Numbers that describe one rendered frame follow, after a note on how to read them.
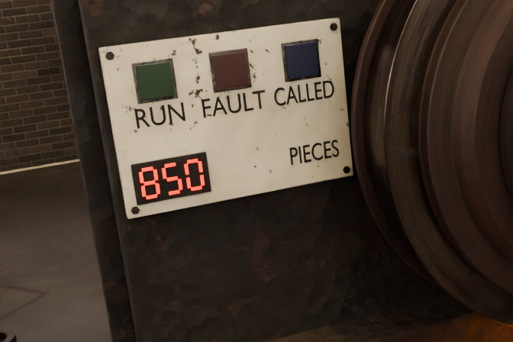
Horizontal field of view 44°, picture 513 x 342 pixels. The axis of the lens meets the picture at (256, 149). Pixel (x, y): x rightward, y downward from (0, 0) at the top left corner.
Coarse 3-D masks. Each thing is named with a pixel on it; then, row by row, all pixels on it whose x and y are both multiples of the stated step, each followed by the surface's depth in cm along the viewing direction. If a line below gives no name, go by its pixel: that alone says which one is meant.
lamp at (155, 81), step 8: (152, 64) 64; (160, 64) 64; (168, 64) 65; (136, 72) 64; (144, 72) 64; (152, 72) 64; (160, 72) 65; (168, 72) 65; (144, 80) 64; (152, 80) 65; (160, 80) 65; (168, 80) 65; (144, 88) 64; (152, 88) 65; (160, 88) 65; (168, 88) 65; (144, 96) 65; (152, 96) 65; (160, 96) 65; (168, 96) 65
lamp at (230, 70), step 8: (216, 56) 66; (224, 56) 66; (232, 56) 66; (240, 56) 67; (216, 64) 66; (224, 64) 66; (232, 64) 67; (240, 64) 67; (216, 72) 66; (224, 72) 66; (232, 72) 67; (240, 72) 67; (216, 80) 66; (224, 80) 67; (232, 80) 67; (240, 80) 67; (248, 80) 67; (216, 88) 67; (224, 88) 67
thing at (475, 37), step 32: (480, 0) 57; (512, 0) 57; (448, 32) 57; (480, 32) 57; (512, 32) 56; (448, 64) 57; (480, 64) 57; (512, 64) 57; (448, 96) 58; (480, 96) 57; (448, 128) 58; (480, 128) 57; (448, 160) 59; (480, 160) 58; (448, 192) 60; (480, 192) 58; (448, 224) 60; (480, 224) 61; (512, 224) 60; (480, 256) 62; (512, 256) 62; (512, 288) 64
